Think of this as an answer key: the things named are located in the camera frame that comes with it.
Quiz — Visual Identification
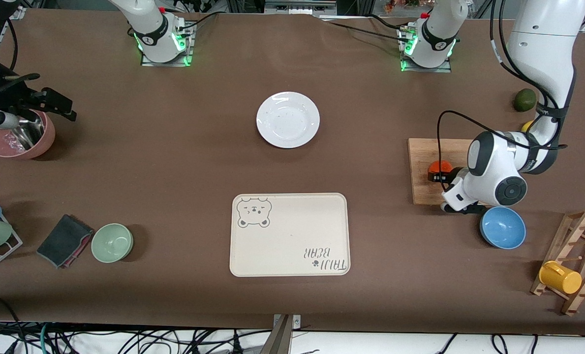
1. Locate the white round plate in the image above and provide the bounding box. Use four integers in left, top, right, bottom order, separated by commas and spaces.
256, 91, 321, 149

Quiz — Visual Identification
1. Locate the wooden cutting board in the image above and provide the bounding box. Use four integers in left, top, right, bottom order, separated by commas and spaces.
408, 138, 476, 206

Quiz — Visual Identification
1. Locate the pink bowl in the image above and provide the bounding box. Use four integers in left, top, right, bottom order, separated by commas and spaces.
0, 109, 56, 160

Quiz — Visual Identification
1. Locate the steel ladle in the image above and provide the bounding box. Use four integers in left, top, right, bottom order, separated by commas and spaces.
14, 118, 45, 150

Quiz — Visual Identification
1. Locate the blue bowl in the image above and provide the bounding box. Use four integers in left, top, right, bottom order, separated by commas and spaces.
480, 206, 526, 250

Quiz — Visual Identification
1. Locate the green avocado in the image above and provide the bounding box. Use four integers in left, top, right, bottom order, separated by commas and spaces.
513, 88, 537, 112

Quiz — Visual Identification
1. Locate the dark grey folded cloth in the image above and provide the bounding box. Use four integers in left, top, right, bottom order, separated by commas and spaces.
37, 214, 94, 269

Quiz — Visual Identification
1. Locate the pale green bowl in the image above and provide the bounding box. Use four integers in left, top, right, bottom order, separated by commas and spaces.
91, 223, 134, 264

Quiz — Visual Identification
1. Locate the wooden peg cup rack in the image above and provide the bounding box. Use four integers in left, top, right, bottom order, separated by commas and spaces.
530, 208, 585, 316

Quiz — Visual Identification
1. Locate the yellow mug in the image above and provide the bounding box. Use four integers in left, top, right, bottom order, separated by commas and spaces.
539, 261, 583, 295

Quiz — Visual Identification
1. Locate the cream bear print tray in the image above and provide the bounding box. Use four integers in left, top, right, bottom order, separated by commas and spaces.
229, 193, 351, 277

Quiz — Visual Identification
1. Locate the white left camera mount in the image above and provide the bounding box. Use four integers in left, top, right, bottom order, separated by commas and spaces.
442, 182, 471, 212

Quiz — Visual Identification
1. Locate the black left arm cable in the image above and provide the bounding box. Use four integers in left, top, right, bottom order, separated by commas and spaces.
436, 0, 576, 197

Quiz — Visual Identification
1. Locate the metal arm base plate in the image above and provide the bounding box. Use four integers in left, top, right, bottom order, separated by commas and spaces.
400, 27, 452, 73
141, 22, 195, 67

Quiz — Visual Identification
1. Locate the white wire cup rack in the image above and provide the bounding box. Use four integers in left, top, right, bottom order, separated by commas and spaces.
0, 195, 23, 274

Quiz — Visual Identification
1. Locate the black base cable bundle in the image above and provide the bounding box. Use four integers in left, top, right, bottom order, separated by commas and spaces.
319, 14, 413, 45
177, 11, 221, 37

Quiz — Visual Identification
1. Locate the black floor cable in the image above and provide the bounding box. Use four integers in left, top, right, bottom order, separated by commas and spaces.
0, 294, 27, 354

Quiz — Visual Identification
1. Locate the grey metal clamp bracket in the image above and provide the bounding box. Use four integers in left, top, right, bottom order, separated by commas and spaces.
259, 314, 302, 354

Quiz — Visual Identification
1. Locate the green floor cable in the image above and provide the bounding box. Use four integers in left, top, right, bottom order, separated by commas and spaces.
39, 322, 52, 354

